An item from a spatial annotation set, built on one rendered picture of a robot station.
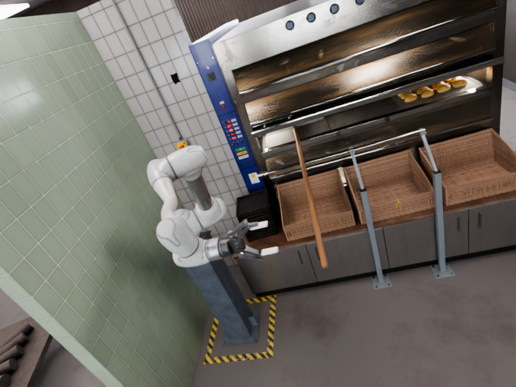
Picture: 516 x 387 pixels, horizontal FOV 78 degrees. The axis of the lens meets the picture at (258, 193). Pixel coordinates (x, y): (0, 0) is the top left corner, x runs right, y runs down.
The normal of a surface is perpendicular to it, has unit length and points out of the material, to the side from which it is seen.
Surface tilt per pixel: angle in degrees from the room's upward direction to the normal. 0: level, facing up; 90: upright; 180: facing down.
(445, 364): 0
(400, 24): 70
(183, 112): 90
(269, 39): 90
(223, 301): 90
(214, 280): 90
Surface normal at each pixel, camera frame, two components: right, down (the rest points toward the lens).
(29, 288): 0.94, -0.25
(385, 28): -0.16, 0.22
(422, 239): -0.05, 0.53
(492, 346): -0.32, -0.81
